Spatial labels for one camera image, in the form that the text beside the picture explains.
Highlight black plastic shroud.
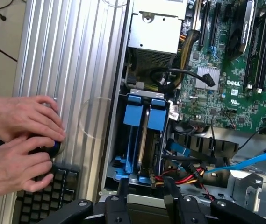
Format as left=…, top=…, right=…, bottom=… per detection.
left=173, top=133, right=240, bottom=159

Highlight green motherboard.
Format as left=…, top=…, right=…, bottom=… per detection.
left=170, top=0, right=266, bottom=133

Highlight clear round disc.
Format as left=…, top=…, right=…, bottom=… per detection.
left=79, top=97, right=112, bottom=138

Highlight silver power supply unit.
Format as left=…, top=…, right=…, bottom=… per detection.
left=127, top=0, right=188, bottom=73

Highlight black keyboard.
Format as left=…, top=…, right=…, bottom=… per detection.
left=15, top=163, right=81, bottom=224

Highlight red-black twisted wire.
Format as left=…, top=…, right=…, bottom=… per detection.
left=198, top=182, right=216, bottom=201

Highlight blue flat SATA wire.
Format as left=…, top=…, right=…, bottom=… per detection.
left=204, top=146, right=266, bottom=175

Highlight black angled-plug wire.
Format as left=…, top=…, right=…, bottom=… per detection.
left=150, top=67, right=216, bottom=88

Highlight red yellow power wires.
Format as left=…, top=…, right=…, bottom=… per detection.
left=148, top=167, right=205, bottom=189

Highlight metal disk bay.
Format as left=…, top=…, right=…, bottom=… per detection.
left=104, top=88, right=171, bottom=187

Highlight braided yellow-black cable bundle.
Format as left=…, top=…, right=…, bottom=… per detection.
left=167, top=29, right=200, bottom=91

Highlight person's left hand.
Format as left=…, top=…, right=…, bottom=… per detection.
left=0, top=90, right=66, bottom=143

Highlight black graphics card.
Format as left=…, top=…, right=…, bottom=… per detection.
left=225, top=0, right=256, bottom=61

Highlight thin black looped wire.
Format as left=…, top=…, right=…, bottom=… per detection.
left=209, top=108, right=236, bottom=140

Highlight person's right hand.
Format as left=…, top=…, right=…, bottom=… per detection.
left=0, top=136, right=62, bottom=203

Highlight open PC case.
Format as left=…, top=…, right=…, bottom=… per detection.
left=97, top=0, right=266, bottom=224

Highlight silver chipset heatsink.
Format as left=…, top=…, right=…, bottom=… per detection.
left=195, top=66, right=220, bottom=91

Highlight installed black RAM stick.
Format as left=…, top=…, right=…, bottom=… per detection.
left=242, top=23, right=259, bottom=87

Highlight blue disk carrier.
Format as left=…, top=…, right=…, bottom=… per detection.
left=114, top=93, right=145, bottom=182

